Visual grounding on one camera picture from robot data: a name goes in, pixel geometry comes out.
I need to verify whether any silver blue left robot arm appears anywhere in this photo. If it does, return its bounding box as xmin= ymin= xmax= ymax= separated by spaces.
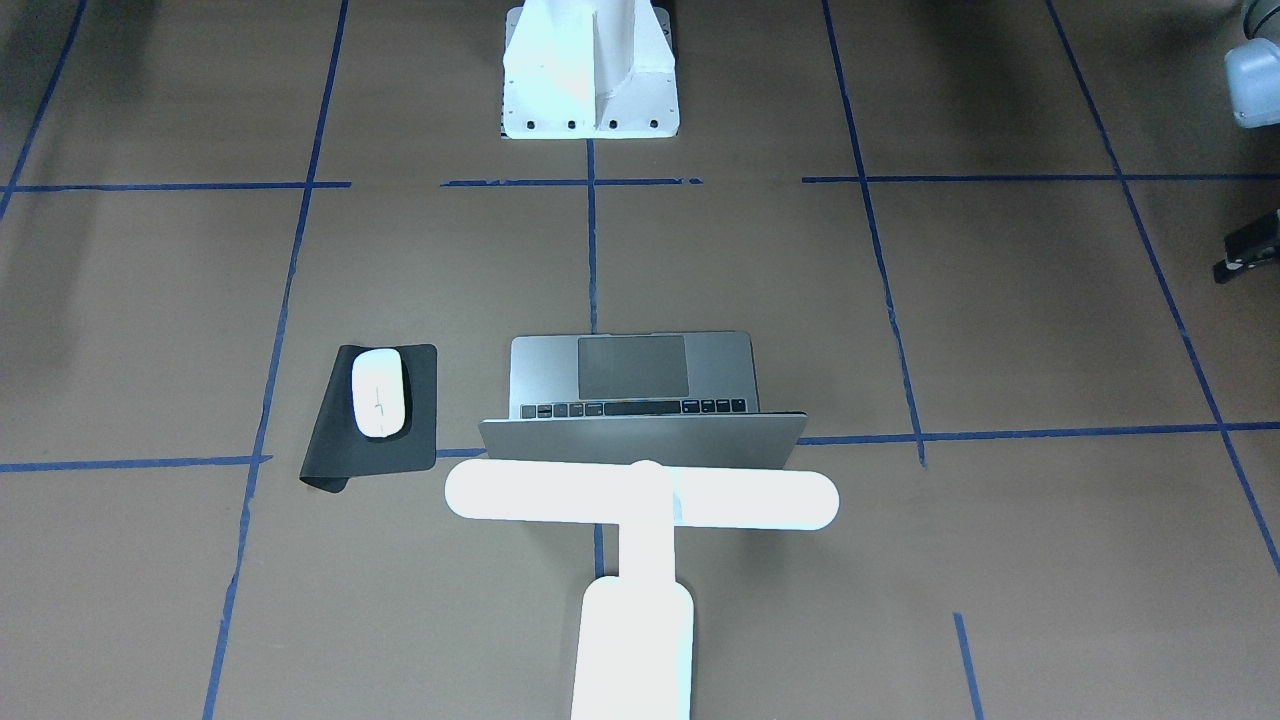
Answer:
xmin=1212 ymin=1 xmax=1279 ymax=284

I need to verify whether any white desk lamp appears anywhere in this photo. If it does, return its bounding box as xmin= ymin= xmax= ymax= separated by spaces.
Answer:
xmin=445 ymin=459 xmax=840 ymax=719

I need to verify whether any grey laptop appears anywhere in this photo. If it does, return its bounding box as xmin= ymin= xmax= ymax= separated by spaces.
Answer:
xmin=479 ymin=331 xmax=808 ymax=470

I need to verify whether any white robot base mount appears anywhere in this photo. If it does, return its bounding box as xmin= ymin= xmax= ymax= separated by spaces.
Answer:
xmin=500 ymin=1 xmax=681 ymax=141

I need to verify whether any white computer mouse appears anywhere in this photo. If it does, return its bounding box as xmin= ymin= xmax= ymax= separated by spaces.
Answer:
xmin=349 ymin=348 xmax=410 ymax=439

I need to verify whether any black mouse pad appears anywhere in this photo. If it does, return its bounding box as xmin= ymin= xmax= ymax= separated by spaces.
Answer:
xmin=300 ymin=345 xmax=438 ymax=493

